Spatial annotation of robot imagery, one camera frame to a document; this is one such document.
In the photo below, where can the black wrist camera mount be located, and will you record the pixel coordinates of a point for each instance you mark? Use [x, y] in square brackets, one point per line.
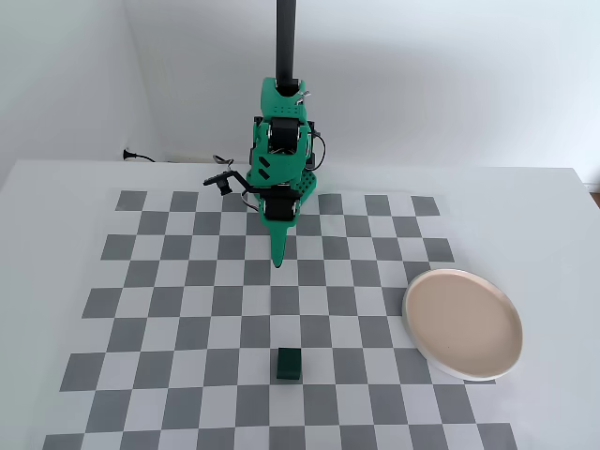
[225, 180]

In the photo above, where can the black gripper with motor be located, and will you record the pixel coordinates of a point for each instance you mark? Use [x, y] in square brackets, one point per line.
[279, 207]

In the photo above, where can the dark green cube dice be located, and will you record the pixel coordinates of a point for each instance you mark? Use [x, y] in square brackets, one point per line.
[288, 363]

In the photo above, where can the black vertical pole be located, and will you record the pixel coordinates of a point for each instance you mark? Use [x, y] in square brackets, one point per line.
[286, 42]

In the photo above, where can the grey white checkered mat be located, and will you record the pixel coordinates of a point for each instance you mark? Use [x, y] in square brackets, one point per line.
[197, 300]

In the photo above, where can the peach round plate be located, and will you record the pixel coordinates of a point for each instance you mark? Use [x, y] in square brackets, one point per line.
[461, 323]

